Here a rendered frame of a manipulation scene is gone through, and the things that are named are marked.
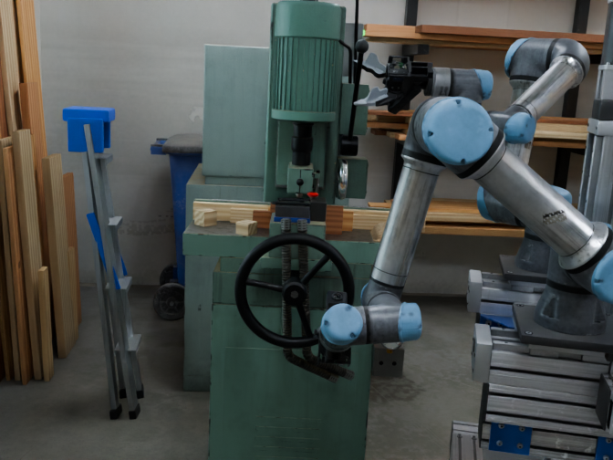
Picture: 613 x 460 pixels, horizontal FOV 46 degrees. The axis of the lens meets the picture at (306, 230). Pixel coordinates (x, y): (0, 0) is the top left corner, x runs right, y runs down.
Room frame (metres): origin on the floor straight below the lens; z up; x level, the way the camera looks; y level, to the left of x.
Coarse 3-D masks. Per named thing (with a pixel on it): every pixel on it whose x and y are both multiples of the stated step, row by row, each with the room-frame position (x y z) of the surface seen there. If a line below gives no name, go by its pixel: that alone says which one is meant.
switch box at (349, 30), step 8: (352, 24) 2.28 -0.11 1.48; (360, 24) 2.28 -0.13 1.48; (352, 32) 2.28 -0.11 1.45; (360, 32) 2.28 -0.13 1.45; (352, 40) 2.28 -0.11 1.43; (344, 48) 2.28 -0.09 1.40; (352, 48) 2.28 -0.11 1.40; (344, 56) 2.28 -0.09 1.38; (352, 56) 2.28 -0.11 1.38; (344, 64) 2.28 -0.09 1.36; (352, 64) 2.28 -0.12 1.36; (344, 72) 2.28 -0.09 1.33; (352, 72) 2.28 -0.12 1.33
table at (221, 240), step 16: (192, 224) 1.95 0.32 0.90; (224, 224) 1.97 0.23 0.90; (192, 240) 1.84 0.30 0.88; (208, 240) 1.84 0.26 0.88; (224, 240) 1.84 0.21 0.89; (240, 240) 1.84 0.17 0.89; (256, 240) 1.84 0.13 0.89; (336, 240) 1.85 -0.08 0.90; (352, 240) 1.85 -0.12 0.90; (368, 240) 1.86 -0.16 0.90; (224, 256) 1.84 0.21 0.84; (240, 256) 1.84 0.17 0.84; (352, 256) 1.84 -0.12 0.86; (368, 256) 1.84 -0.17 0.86
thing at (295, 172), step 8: (288, 168) 1.96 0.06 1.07; (296, 168) 1.96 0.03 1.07; (304, 168) 1.96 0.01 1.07; (312, 168) 1.97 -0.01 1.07; (288, 176) 1.96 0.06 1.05; (296, 176) 1.96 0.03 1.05; (304, 176) 1.96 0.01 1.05; (312, 176) 1.96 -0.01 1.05; (288, 184) 1.96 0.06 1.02; (296, 184) 1.96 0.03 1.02; (304, 184) 1.96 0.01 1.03; (312, 184) 1.96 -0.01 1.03; (288, 192) 1.96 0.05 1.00; (296, 192) 1.96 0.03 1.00; (304, 192) 1.96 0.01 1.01
